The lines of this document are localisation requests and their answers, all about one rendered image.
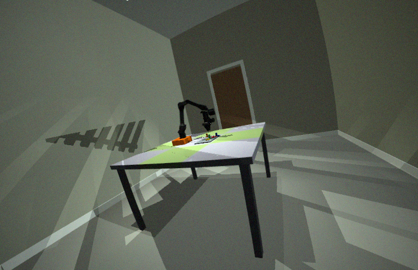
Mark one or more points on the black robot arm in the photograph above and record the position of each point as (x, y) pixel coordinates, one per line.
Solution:
(205, 113)

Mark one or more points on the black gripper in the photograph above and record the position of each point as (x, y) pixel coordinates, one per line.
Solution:
(206, 123)

